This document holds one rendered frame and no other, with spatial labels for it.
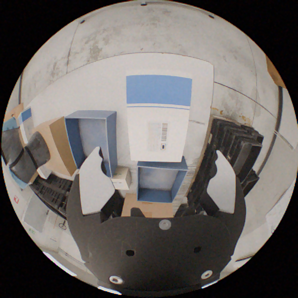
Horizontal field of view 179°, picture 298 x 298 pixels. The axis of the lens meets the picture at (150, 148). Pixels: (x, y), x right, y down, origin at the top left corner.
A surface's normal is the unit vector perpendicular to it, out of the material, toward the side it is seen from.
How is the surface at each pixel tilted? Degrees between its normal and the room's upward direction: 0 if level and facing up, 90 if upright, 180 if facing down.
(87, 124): 0
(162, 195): 90
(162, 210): 90
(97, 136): 0
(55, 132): 90
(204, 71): 0
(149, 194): 90
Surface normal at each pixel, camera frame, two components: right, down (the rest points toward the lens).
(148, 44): -0.04, 0.54
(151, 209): -0.07, -0.84
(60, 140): 1.00, 0.04
